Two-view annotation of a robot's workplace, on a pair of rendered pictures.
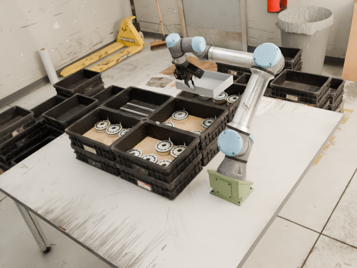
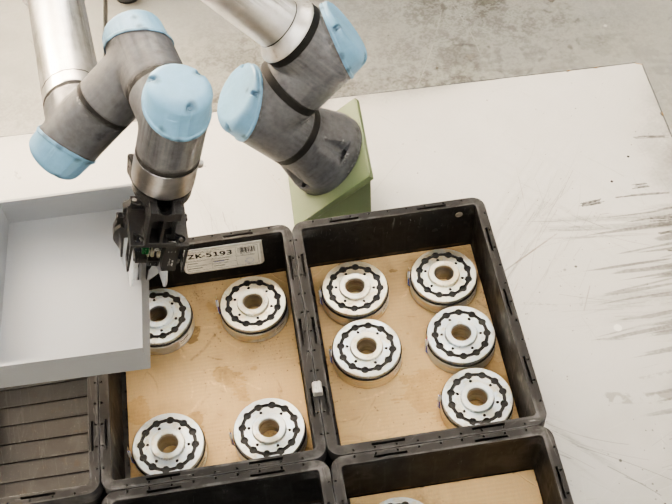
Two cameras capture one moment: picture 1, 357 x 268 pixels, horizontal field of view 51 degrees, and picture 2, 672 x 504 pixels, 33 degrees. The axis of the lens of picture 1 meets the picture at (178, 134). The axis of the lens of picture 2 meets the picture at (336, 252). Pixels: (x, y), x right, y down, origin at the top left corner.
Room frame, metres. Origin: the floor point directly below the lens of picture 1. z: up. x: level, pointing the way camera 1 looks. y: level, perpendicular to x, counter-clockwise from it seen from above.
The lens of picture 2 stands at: (2.37, 0.65, 2.28)
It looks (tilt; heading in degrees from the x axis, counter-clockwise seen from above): 53 degrees down; 222
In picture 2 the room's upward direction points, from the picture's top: 4 degrees counter-clockwise
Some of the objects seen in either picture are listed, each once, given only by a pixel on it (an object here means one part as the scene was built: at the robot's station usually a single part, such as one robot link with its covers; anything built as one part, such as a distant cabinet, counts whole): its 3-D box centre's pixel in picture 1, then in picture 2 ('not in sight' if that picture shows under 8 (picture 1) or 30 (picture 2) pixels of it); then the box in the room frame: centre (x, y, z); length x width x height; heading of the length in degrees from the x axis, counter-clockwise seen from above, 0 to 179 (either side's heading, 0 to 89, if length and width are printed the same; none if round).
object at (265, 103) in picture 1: (248, 102); not in sight; (2.25, -0.53, 0.70); 0.33 x 0.23 x 0.01; 46
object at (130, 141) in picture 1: (156, 151); (410, 339); (1.65, 0.14, 0.87); 0.40 x 0.30 x 0.11; 48
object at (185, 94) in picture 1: (214, 99); (2, 400); (2.09, -0.27, 0.87); 0.40 x 0.30 x 0.11; 48
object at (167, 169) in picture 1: (154, 143); (411, 320); (1.65, 0.14, 0.92); 0.40 x 0.30 x 0.02; 48
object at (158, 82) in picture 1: (158, 81); not in sight; (2.83, 0.09, 0.71); 0.22 x 0.19 x 0.01; 46
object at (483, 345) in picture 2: (147, 160); (460, 334); (1.59, 0.19, 0.86); 0.10 x 0.10 x 0.01
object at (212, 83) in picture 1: (204, 82); (70, 281); (1.96, -0.20, 1.07); 0.27 x 0.20 x 0.05; 46
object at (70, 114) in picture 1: (77, 128); not in sight; (2.87, 0.88, 0.37); 0.40 x 0.30 x 0.45; 136
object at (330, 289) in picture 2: (179, 151); (354, 288); (1.62, 0.01, 0.86); 0.10 x 0.10 x 0.01
